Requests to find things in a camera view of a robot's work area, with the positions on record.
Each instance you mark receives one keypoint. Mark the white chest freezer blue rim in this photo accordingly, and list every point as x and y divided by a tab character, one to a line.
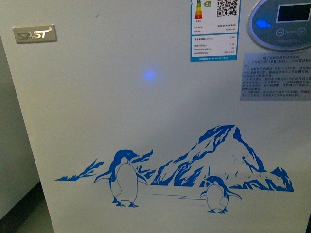
130	136

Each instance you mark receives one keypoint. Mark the energy rating label sticker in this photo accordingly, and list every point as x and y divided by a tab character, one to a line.
214	30

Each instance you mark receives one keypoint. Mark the grey instruction sticker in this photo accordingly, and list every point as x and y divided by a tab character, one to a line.
276	77

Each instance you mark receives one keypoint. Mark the silver brand badge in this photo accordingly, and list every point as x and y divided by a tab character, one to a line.
35	34

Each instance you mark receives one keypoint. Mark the oval grey control panel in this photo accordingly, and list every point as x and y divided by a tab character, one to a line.
281	25

